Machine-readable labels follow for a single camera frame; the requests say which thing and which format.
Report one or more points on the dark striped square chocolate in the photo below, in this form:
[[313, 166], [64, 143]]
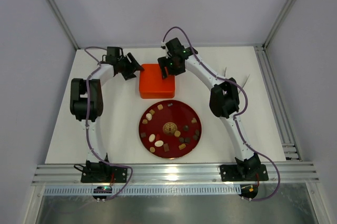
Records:
[[187, 140]]

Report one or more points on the brown rectangular chocolate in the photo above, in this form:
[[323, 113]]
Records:
[[166, 147]]

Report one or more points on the white oval chocolate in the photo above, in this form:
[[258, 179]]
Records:
[[159, 143]]

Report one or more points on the tan heart chocolate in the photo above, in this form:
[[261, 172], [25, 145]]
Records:
[[194, 120]]

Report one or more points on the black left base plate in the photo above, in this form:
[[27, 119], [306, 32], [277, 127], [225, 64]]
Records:
[[104, 174]]

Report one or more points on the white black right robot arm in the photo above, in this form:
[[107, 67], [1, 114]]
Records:
[[224, 104]]

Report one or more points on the tan bar chocolate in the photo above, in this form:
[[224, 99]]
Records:
[[182, 146]]

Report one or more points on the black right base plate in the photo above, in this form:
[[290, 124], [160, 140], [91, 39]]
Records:
[[235, 173]]

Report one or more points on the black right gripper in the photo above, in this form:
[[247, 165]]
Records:
[[165, 63]]

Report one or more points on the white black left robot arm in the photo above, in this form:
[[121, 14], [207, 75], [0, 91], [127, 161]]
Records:
[[86, 104]]

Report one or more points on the round red plate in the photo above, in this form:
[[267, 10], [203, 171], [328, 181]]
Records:
[[164, 123]]

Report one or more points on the cream round chocolate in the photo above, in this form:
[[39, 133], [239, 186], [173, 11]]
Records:
[[148, 116]]

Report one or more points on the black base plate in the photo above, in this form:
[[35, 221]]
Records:
[[104, 174], [235, 173]]

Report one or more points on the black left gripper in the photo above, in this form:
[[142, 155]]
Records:
[[128, 67]]

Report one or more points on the metal tongs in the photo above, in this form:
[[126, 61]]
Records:
[[242, 83]]

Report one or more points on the orange compartment chocolate box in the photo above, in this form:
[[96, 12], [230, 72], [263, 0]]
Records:
[[157, 94]]

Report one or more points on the grey perforated cable tray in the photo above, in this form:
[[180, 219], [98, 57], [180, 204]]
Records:
[[144, 190]]

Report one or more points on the aluminium mounting rail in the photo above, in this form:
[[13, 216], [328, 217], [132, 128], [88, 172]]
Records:
[[290, 171]]

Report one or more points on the orange box lid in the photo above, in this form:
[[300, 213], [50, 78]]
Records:
[[151, 79]]

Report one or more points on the dark flower chocolate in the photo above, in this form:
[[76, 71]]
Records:
[[186, 128]]

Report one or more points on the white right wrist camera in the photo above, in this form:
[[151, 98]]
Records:
[[164, 48]]

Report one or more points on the tan scalloped round chocolate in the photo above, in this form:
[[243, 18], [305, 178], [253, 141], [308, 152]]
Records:
[[177, 133]]

